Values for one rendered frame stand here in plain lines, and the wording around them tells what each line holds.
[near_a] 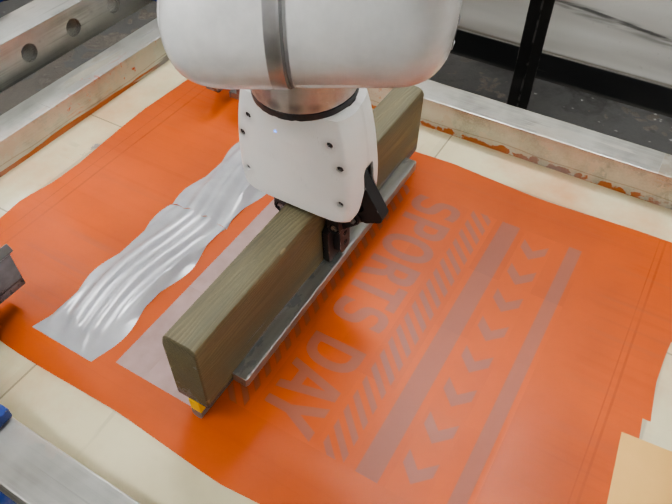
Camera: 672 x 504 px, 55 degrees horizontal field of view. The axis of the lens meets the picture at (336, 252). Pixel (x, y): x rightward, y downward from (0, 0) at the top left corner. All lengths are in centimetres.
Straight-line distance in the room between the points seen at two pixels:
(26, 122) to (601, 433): 64
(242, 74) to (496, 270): 37
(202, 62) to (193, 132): 46
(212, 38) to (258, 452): 31
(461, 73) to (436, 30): 241
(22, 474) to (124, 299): 18
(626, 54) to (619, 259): 201
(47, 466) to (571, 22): 239
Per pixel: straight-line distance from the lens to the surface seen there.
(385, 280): 59
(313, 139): 44
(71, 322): 60
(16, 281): 61
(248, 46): 31
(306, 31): 30
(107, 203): 70
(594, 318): 61
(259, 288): 47
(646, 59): 263
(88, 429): 54
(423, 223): 65
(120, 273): 62
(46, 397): 57
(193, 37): 31
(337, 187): 46
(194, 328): 45
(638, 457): 55
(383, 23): 30
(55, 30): 87
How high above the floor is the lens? 141
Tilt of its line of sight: 47 degrees down
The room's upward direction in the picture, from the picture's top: straight up
